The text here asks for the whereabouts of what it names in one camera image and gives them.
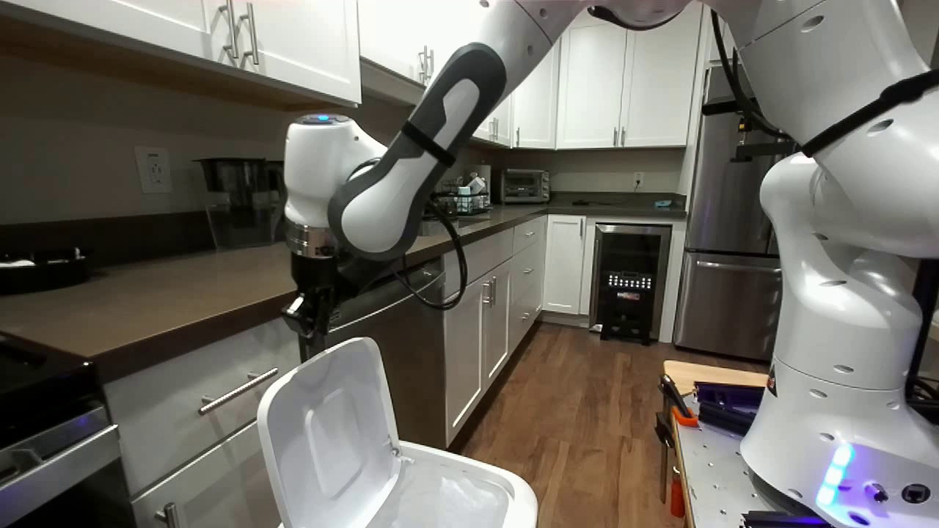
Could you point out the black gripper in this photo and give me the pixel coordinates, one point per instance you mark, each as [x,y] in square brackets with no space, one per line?
[310,311]

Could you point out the white bin lid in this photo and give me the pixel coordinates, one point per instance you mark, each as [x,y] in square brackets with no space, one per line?
[329,438]

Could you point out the white plastic trash bin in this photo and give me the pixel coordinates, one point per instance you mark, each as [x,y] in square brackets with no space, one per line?
[522,502]

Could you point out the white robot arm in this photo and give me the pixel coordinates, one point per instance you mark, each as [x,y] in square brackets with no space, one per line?
[851,209]

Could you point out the white bin liner bag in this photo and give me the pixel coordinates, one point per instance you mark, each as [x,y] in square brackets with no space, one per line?
[443,501]

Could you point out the stainless steel dishwasher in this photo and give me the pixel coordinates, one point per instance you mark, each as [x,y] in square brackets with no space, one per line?
[409,335]

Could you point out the white lower cabinets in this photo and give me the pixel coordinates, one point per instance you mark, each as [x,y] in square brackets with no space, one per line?
[185,423]

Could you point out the silver toaster oven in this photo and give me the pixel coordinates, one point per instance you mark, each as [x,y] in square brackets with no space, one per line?
[522,185]

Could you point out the black oven stove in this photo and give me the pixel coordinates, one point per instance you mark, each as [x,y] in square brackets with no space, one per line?
[60,448]

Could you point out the black wine cooler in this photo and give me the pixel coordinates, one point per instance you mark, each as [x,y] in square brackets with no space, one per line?
[629,281]

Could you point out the black clamp with orange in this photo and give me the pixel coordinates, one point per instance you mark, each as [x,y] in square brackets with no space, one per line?
[666,420]

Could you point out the stainless steel refrigerator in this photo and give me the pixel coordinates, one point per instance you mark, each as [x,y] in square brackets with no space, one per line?
[731,275]

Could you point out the white wall outlet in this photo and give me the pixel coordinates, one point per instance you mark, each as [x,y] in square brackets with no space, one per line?
[153,171]

